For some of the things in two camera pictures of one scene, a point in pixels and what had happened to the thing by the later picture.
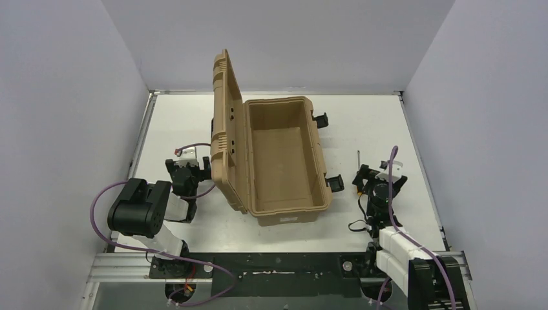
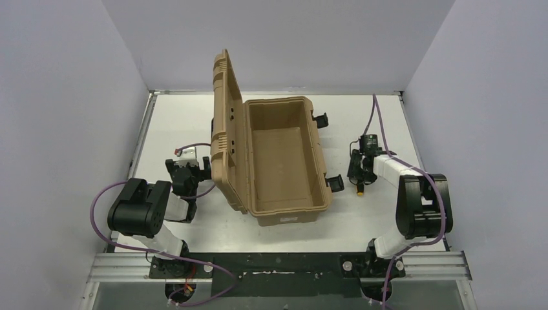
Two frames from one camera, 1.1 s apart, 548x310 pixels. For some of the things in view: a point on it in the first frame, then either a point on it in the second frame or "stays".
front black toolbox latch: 337,183 stays
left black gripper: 188,174 stays
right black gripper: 373,178 to 357,166
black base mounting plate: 270,274 stays
